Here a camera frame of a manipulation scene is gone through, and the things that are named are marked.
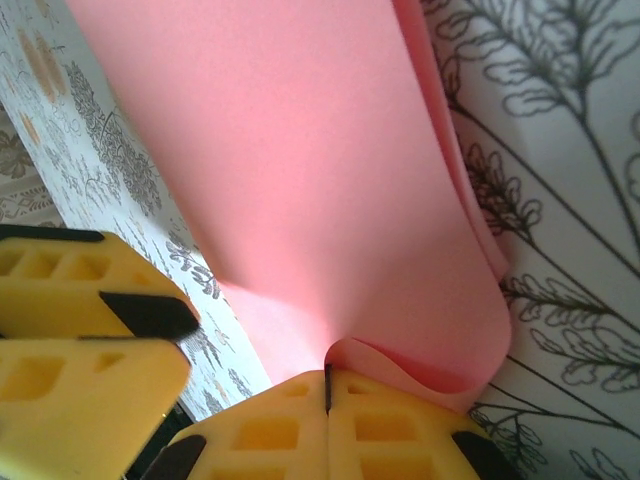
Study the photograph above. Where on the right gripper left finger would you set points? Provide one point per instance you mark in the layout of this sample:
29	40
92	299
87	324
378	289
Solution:
260	435

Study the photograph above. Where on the pink square paper sheet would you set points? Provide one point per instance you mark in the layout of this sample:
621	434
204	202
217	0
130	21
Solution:
300	150

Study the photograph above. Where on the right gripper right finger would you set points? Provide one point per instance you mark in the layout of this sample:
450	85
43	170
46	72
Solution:
400	435

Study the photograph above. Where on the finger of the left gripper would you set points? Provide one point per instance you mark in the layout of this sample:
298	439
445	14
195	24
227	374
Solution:
90	410
75	295

